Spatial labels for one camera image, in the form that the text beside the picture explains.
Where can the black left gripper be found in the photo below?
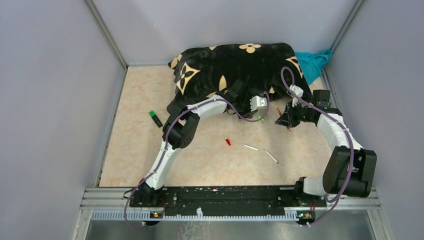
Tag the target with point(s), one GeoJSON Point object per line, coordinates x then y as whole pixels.
{"type": "Point", "coordinates": [247, 110]}

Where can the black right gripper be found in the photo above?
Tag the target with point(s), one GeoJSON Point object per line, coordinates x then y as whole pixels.
{"type": "Point", "coordinates": [289, 120]}

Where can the red orange pen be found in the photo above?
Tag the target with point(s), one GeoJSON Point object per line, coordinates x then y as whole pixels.
{"type": "Point", "coordinates": [283, 114]}

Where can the clear highlighter with green cap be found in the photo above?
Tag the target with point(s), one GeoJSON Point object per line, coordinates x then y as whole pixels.
{"type": "Point", "coordinates": [261, 118]}

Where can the white marker with red tip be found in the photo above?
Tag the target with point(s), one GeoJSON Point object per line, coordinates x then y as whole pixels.
{"type": "Point", "coordinates": [271, 156]}

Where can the white pen with red cap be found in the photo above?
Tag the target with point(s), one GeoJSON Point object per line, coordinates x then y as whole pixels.
{"type": "Point", "coordinates": [228, 141]}

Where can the white pen with green tip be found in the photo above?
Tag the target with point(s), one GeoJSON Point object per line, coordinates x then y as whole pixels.
{"type": "Point", "coordinates": [250, 147]}

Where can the black marker with green tip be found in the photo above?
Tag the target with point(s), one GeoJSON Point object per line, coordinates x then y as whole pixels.
{"type": "Point", "coordinates": [155, 119]}

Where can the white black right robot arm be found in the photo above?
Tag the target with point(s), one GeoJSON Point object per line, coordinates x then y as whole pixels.
{"type": "Point", "coordinates": [351, 168]}

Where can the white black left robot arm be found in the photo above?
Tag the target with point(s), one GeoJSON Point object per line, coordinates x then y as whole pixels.
{"type": "Point", "coordinates": [181, 126]}

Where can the black pillow with beige flowers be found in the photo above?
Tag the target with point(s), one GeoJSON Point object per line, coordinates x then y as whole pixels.
{"type": "Point", "coordinates": [201, 72]}

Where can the teal cloth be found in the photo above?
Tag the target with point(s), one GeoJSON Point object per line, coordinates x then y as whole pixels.
{"type": "Point", "coordinates": [312, 64]}

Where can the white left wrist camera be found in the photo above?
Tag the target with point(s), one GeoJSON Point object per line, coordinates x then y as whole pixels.
{"type": "Point", "coordinates": [258, 103]}

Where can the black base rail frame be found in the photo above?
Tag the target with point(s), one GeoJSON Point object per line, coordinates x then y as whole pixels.
{"type": "Point", "coordinates": [271, 203]}

